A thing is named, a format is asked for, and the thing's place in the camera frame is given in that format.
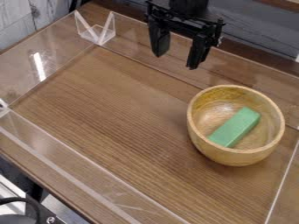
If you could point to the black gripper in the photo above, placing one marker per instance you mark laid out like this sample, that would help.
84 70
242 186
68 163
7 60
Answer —
186 17

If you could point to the green rectangular block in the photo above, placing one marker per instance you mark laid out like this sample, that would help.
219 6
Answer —
235 128

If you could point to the light wooden bowl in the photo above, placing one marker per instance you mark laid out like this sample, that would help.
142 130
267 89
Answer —
213 106

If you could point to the clear acrylic tray walls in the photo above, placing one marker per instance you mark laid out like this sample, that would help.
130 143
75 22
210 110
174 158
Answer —
94 124

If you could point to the black metal table frame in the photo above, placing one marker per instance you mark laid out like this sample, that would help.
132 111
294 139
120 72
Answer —
16 184

